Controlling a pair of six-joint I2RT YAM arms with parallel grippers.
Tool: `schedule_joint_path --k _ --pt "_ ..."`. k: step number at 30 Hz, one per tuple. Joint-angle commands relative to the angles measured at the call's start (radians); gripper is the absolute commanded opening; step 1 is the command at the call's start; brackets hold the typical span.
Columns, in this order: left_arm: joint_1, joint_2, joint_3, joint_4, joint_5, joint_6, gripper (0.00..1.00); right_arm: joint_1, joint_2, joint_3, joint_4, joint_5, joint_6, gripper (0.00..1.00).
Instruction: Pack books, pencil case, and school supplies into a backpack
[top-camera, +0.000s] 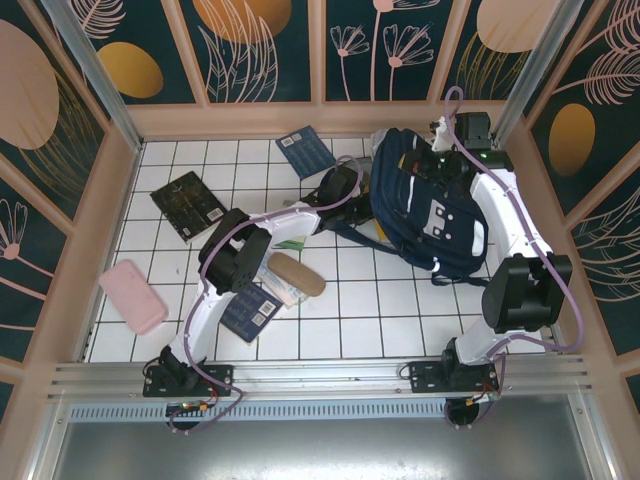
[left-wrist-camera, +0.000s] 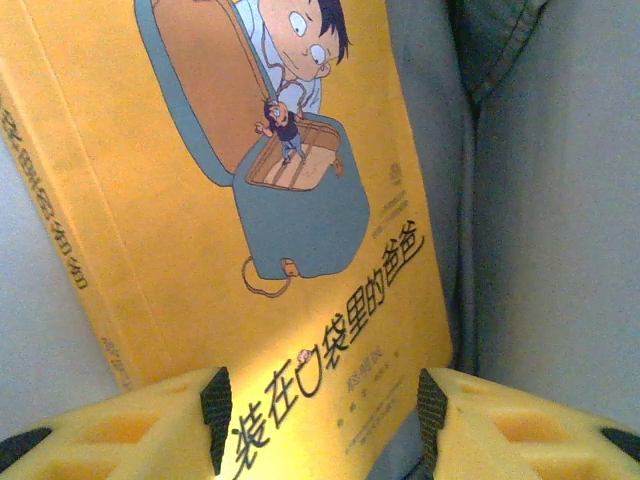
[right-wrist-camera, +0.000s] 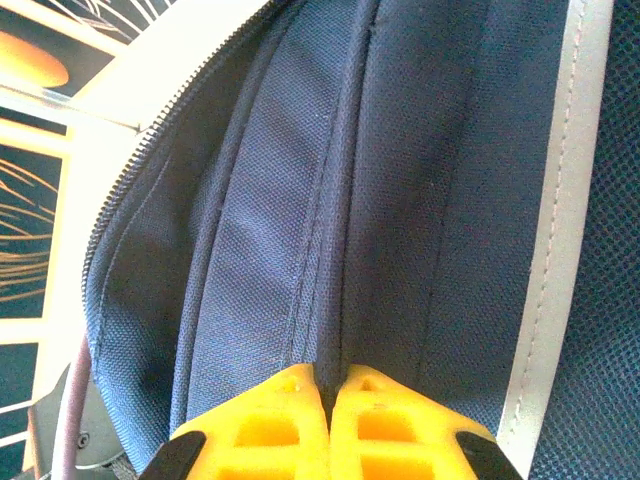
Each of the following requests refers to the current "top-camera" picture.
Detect navy blue backpack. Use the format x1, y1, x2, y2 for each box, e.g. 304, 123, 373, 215
335, 127, 491, 289

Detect blue notebook with barcode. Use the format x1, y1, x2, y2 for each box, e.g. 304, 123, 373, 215
218, 281, 284, 345
275, 124, 338, 180

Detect brown oval case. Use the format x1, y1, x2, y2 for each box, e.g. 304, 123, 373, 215
267, 252, 327, 299

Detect clear pouch with blue pens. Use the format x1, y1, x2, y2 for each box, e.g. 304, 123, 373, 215
255, 264, 312, 310

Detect black book with barcode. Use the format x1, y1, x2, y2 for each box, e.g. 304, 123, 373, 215
149, 170, 229, 246

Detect pink pencil case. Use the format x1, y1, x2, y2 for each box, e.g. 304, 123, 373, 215
98, 258, 170, 335

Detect grey metal sheet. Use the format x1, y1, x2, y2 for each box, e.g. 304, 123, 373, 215
29, 418, 619, 480

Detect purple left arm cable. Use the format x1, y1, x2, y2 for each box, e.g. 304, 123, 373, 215
167, 154, 366, 436

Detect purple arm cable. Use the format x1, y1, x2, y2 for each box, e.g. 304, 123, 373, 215
167, 154, 366, 436
443, 86, 587, 432

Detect aluminium corner post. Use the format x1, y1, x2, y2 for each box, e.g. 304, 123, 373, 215
490, 0, 571, 147
40, 0, 146, 154

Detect aluminium mounting rail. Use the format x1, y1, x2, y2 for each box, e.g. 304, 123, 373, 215
47, 354, 594, 401

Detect aluminium side rail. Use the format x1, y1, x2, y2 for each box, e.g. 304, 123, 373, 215
74, 319, 99, 363
542, 319, 570, 357

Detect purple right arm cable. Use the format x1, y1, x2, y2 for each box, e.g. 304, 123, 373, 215
443, 86, 587, 432

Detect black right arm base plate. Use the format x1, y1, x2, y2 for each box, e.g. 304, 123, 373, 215
408, 359, 501, 397

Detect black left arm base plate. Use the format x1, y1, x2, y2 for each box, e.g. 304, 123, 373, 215
143, 363, 236, 399

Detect perforated metal cable tray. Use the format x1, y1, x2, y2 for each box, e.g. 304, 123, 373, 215
67, 403, 576, 421

